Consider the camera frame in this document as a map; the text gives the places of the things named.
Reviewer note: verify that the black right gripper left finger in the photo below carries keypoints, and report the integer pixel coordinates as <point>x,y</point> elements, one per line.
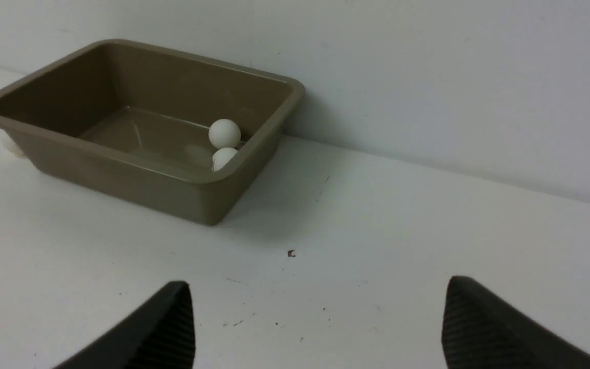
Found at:
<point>158,334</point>

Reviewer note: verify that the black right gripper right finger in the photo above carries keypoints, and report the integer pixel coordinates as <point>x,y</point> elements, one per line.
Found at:
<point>481,330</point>

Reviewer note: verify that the white ping-pong ball with logo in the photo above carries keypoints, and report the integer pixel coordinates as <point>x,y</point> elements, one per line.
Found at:
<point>222,157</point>

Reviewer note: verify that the plain white ping-pong ball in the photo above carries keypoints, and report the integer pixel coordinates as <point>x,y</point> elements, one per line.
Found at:
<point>224,134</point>

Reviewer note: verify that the brown plastic bin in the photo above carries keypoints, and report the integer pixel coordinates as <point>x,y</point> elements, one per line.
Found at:
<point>131,120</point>

